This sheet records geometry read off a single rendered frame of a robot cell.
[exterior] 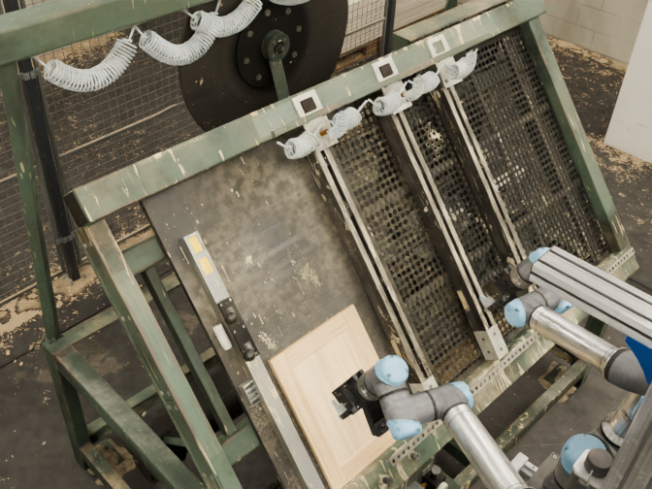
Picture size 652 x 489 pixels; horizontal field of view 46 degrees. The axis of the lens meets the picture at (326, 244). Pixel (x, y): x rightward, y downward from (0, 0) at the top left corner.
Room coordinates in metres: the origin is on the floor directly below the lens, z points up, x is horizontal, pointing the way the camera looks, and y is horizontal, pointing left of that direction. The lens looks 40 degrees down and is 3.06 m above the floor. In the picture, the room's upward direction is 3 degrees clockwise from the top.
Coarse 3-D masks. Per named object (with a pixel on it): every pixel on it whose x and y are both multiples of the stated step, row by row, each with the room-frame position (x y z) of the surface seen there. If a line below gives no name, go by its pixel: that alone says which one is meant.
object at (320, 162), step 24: (312, 96) 2.21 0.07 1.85; (312, 120) 2.15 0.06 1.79; (336, 120) 2.08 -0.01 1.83; (312, 168) 2.11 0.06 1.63; (336, 168) 2.11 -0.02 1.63; (336, 192) 2.05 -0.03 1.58; (336, 216) 2.03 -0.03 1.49; (360, 240) 1.98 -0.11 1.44; (360, 264) 1.94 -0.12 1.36; (384, 288) 1.91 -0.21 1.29; (384, 312) 1.86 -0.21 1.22; (408, 336) 1.82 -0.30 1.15; (408, 360) 1.77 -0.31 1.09; (432, 384) 1.74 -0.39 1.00
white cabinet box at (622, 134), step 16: (640, 32) 5.06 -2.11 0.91; (640, 48) 5.04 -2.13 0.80; (640, 64) 5.01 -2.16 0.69; (624, 80) 5.06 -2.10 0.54; (640, 80) 4.99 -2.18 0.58; (624, 96) 5.04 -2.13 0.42; (640, 96) 4.96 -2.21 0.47; (624, 112) 5.02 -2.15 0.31; (640, 112) 4.94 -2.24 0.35; (608, 128) 5.06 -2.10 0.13; (624, 128) 4.99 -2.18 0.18; (640, 128) 4.91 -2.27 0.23; (608, 144) 5.04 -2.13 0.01; (624, 144) 4.97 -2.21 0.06; (640, 144) 4.89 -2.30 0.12
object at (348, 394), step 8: (352, 376) 1.28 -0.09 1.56; (344, 384) 1.30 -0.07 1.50; (352, 384) 1.28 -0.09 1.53; (336, 392) 1.30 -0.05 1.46; (344, 392) 1.28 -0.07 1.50; (352, 392) 1.28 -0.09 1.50; (344, 400) 1.28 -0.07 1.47; (352, 400) 1.26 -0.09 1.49; (368, 400) 1.23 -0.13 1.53; (352, 408) 1.25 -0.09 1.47; (360, 408) 1.25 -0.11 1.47
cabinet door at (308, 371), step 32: (352, 320) 1.81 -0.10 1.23; (288, 352) 1.62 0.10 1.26; (320, 352) 1.68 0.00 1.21; (352, 352) 1.73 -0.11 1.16; (288, 384) 1.55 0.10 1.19; (320, 384) 1.60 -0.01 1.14; (320, 416) 1.52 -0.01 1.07; (352, 416) 1.57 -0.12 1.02; (320, 448) 1.45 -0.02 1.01; (352, 448) 1.49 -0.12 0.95; (384, 448) 1.54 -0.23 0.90
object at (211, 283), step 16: (192, 256) 1.69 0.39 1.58; (208, 256) 1.71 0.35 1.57; (208, 288) 1.64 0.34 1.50; (224, 288) 1.66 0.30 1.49; (224, 320) 1.59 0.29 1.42; (240, 352) 1.54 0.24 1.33; (256, 368) 1.53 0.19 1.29; (256, 384) 1.49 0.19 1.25; (272, 384) 1.51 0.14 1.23; (272, 400) 1.48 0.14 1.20; (272, 416) 1.44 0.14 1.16; (288, 416) 1.46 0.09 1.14; (288, 432) 1.43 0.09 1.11; (288, 448) 1.39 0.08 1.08; (304, 448) 1.41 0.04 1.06; (304, 464) 1.38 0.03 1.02; (304, 480) 1.34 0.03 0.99; (320, 480) 1.36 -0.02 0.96
